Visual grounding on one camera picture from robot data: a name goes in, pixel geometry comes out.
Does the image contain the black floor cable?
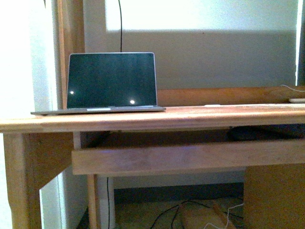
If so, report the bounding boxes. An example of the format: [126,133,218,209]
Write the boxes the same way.
[151,199,244,229]

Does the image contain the white lamp base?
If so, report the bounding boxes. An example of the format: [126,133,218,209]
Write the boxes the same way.
[289,98,305,104]

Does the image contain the white round sticker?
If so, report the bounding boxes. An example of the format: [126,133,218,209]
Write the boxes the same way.
[204,104,221,107]

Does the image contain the grey open laptop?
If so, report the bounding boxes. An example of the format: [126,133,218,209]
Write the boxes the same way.
[33,52,165,115]

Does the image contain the white thin cable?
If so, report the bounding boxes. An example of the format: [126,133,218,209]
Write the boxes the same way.
[280,84,305,93]

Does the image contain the wooden desk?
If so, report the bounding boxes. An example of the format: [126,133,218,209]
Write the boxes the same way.
[0,87,305,229]

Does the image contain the wooden keyboard tray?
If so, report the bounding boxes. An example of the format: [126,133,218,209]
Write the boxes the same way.
[72,139,305,177]

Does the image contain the dark grey computer mouse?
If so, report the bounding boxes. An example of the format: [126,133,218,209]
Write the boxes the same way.
[227,126,285,141]

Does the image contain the black wall cable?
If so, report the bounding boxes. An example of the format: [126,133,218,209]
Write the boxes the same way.
[118,0,123,53]

